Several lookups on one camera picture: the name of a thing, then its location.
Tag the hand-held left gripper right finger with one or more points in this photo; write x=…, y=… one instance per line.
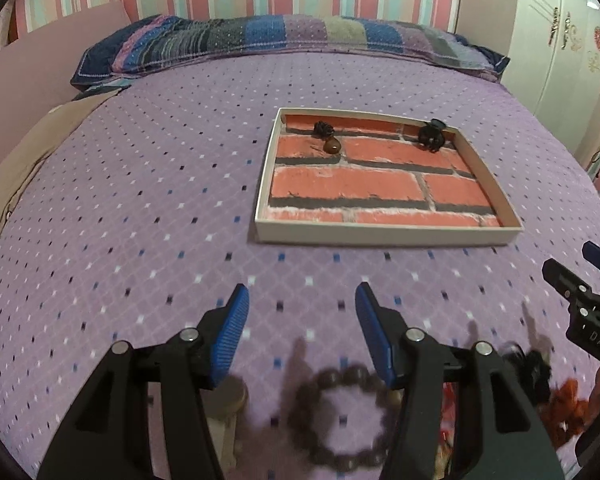
x=375, y=335

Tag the beige cloth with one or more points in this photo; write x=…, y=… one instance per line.
x=30, y=150

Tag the striped patchwork pillow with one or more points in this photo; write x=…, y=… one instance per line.
x=280, y=35

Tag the white decorated wardrobe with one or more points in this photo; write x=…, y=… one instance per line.
x=555, y=60

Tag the black claw hair clip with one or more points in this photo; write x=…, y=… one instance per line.
x=432, y=136

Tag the brick pattern cardboard tray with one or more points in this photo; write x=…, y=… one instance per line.
x=380, y=195

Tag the pink headboard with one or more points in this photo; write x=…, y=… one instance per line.
x=40, y=60

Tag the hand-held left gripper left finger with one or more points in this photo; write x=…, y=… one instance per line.
x=230, y=332

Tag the purple dotted bedsheet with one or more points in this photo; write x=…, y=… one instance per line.
x=155, y=185

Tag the orange fabric scrunchie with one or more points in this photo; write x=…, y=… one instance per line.
x=567, y=400

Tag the brown bead pendant black knot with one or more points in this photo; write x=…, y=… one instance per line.
x=332, y=146

